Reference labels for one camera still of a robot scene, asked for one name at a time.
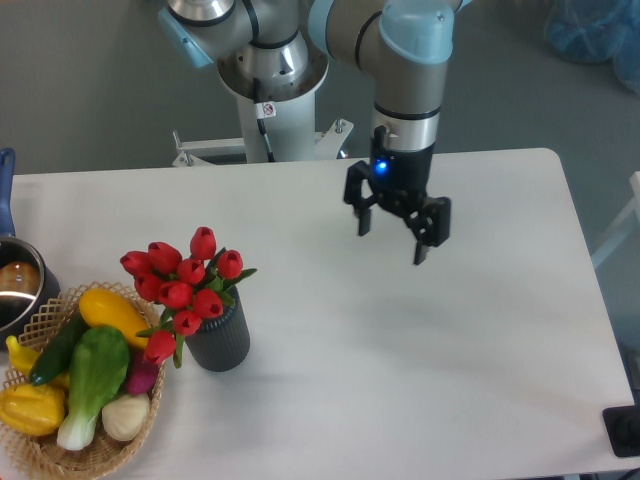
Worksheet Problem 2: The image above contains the green bok choy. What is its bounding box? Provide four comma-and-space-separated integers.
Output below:
57, 326, 130, 451

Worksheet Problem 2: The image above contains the blue plastic bag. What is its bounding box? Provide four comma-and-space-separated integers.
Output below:
544, 1, 639, 94

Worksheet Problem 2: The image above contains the black device at table edge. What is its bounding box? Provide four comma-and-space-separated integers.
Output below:
602, 405, 639, 458

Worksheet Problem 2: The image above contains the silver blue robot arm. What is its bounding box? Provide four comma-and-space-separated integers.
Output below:
158, 1, 462, 263

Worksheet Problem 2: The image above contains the small yellow crookneck squash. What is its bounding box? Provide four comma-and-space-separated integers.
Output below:
5, 335, 69, 391

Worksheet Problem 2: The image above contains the dark grey ribbed vase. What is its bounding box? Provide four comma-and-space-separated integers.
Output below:
186, 287, 251, 373

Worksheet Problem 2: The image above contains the blue handled saucepan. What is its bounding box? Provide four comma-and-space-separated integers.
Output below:
1, 148, 61, 350

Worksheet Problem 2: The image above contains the white garlic bulb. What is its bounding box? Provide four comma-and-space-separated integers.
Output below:
101, 394, 150, 441

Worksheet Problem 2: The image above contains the red tulip bouquet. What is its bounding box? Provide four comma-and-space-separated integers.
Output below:
120, 226, 257, 368

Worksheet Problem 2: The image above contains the woven wicker basket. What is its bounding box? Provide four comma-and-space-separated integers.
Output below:
1, 282, 166, 479

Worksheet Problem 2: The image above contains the yellow pumpkin gourd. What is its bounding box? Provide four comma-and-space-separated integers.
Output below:
1, 383, 66, 437

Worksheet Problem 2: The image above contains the magenta radish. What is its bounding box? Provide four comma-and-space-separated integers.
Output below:
125, 357, 159, 395

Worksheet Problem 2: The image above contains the green cucumber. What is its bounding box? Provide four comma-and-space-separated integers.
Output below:
28, 312, 89, 386

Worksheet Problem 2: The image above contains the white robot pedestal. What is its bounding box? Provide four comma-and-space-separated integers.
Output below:
173, 32, 354, 167

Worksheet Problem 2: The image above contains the white metal frame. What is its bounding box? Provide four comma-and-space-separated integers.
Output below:
591, 171, 639, 269

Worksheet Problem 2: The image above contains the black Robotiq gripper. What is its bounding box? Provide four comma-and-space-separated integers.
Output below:
343, 140, 451, 266

